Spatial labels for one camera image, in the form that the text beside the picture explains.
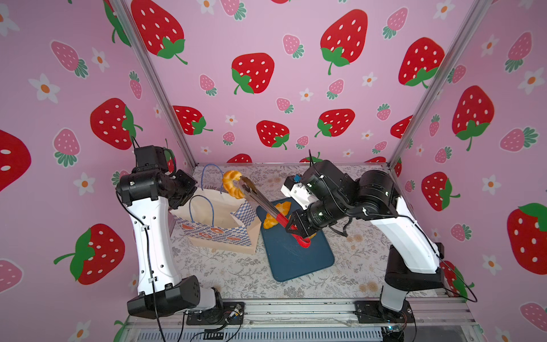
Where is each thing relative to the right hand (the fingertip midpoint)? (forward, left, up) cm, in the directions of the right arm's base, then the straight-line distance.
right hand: (291, 220), depth 55 cm
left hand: (+13, +32, -4) cm, 35 cm away
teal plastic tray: (+3, +1, -37) cm, 37 cm away
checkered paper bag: (+4, +24, -9) cm, 26 cm away
